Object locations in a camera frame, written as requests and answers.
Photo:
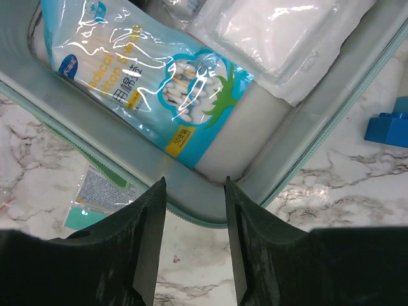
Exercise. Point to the white gauze pad packet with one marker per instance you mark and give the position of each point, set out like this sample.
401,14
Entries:
288,46

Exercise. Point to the blue toy brick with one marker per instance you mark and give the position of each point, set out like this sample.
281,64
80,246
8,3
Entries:
390,128

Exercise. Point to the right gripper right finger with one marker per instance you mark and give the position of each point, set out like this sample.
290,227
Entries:
275,263

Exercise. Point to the mint green medicine case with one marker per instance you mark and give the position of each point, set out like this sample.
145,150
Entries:
198,197

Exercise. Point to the blue cotton swab packet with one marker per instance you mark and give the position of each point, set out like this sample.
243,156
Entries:
174,91

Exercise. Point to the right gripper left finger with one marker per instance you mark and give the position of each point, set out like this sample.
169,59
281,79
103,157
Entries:
113,262

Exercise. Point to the blue white small bottle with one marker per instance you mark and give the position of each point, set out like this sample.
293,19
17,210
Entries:
183,8

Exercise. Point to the teal bandage packet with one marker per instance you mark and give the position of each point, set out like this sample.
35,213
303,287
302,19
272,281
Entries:
100,193

